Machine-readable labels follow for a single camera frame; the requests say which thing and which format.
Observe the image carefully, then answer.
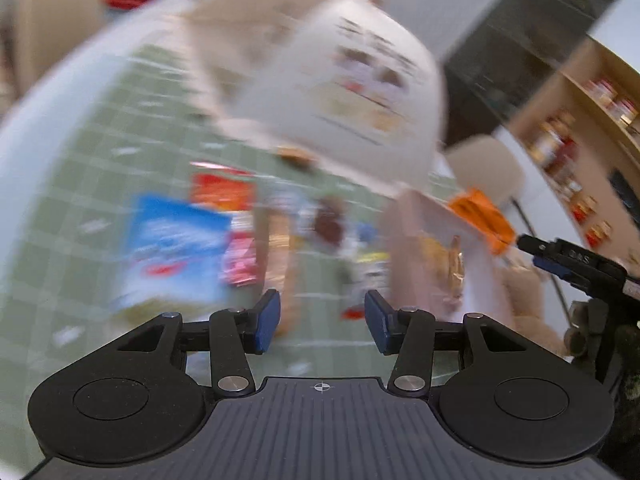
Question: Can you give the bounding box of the brown snack packet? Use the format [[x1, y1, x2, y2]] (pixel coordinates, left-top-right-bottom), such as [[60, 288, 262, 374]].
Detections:
[[300, 195, 392, 322]]

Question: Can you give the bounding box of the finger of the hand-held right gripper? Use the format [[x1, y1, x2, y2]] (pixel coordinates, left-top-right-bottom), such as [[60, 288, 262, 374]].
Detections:
[[517, 234, 593, 286]]

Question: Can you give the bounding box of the orange snack packet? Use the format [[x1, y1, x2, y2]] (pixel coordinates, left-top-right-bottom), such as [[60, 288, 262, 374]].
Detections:
[[447, 187, 518, 256]]

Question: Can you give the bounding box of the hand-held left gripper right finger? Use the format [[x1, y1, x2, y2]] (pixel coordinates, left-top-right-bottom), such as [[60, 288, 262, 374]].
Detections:
[[364, 289, 526, 395]]

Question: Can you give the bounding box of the white cartoon print paper bag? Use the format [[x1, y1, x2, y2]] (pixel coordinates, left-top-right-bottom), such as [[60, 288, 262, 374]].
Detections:
[[182, 0, 448, 193]]

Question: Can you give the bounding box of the blue snack packet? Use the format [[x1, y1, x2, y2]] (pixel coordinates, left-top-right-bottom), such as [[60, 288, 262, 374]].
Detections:
[[111, 194, 233, 311]]

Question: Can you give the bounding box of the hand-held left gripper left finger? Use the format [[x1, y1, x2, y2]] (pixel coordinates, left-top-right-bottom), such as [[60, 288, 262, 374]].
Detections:
[[117, 289, 282, 395]]

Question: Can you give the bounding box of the clear bread packet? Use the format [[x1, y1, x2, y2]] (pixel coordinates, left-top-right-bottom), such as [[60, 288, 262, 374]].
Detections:
[[252, 200, 302, 337]]

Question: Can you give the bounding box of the green checkered mat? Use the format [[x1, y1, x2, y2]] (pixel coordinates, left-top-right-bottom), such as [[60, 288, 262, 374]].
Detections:
[[0, 44, 463, 466]]

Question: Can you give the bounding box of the wooden shelf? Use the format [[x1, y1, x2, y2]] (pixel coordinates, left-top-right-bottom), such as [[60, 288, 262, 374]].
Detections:
[[507, 35, 640, 271]]

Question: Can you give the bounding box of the red snack packet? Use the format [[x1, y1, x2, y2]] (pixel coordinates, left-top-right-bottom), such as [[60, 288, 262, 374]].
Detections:
[[189, 170, 257, 213]]

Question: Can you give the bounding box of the dark glass cabinet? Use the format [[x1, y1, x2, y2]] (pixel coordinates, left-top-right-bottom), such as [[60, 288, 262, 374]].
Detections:
[[442, 0, 632, 147]]

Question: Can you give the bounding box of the person's right hand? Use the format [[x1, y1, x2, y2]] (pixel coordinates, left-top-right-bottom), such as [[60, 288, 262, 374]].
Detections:
[[564, 301, 591, 361]]

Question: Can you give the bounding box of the pink small snack packet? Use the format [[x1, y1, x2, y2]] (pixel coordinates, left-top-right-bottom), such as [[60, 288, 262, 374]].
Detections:
[[219, 231, 259, 288]]

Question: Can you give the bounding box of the beige rounded object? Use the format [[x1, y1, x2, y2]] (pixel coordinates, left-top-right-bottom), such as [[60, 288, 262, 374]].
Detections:
[[500, 264, 568, 358]]

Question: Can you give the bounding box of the beige chair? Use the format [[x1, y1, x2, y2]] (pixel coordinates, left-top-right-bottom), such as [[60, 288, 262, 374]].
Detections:
[[444, 135, 526, 203], [12, 0, 106, 101]]

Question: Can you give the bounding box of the pink storage box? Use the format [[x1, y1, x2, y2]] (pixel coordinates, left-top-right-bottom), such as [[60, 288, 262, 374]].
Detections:
[[384, 189, 503, 322]]

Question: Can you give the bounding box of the group of red-lidded jars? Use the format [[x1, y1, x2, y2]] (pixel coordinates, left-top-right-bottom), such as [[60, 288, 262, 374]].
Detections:
[[525, 77, 640, 250]]

